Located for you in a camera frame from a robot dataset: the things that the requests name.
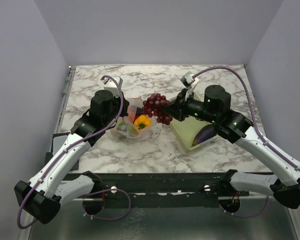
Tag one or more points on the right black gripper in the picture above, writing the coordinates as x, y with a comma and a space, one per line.
177, 107

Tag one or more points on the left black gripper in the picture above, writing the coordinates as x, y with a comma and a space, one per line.
124, 107

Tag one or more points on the green perforated plastic basket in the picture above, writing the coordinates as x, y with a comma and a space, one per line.
185, 132

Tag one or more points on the long striped purple eggplant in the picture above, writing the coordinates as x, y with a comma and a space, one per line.
139, 111

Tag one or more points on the purple toy grapes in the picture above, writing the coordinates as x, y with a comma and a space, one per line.
152, 107

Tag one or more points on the clear zip top bag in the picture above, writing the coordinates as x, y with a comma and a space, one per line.
133, 126

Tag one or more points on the yellow toy bell pepper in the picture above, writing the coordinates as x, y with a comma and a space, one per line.
142, 122

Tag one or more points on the dark purple toy eggplant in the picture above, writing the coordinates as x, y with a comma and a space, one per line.
206, 133

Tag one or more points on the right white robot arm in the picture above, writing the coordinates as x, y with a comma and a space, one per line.
284, 182

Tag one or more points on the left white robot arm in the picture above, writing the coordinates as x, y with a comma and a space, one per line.
43, 195

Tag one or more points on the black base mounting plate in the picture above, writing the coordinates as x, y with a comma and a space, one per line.
162, 190

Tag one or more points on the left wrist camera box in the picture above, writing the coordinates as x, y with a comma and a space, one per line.
110, 85

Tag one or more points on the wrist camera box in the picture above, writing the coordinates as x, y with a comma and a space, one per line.
190, 82
110, 85

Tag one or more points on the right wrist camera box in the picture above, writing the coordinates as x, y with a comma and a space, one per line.
190, 82

